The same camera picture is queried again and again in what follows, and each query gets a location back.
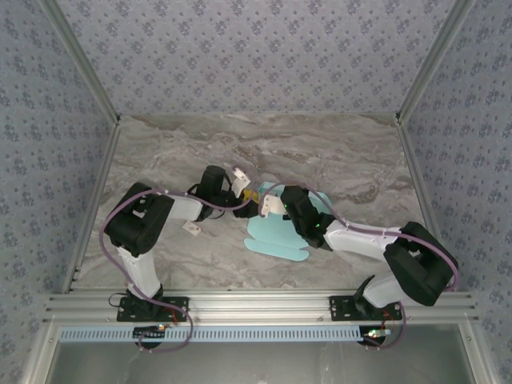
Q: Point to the light blue paper box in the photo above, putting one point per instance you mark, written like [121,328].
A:
[272,236]

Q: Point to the small white card red mark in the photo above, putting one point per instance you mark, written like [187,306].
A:
[193,229]

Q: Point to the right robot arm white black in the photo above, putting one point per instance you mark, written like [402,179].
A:
[416,264]

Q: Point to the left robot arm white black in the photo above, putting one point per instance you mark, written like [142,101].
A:
[140,216]

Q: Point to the small circuit board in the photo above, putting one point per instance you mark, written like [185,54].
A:
[150,332]
[376,333]

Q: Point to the grey metal lower panel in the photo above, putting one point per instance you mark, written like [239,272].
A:
[256,362]

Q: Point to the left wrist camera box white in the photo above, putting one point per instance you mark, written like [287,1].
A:
[241,180]

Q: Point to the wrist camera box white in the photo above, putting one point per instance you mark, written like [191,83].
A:
[274,204]
[241,180]

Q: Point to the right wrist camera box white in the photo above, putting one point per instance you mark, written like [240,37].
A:
[274,204]

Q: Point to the aluminium table back rail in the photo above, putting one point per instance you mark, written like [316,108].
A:
[256,115]

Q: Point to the aluminium mounting rail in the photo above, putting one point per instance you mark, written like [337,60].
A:
[256,306]

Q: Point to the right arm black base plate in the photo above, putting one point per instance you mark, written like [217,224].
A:
[340,310]

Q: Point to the aluminium table side rail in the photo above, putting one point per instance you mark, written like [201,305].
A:
[420,180]
[102,172]

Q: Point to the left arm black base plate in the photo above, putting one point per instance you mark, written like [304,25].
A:
[176,310]

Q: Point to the aluminium corner post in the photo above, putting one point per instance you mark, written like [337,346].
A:
[84,64]
[434,60]

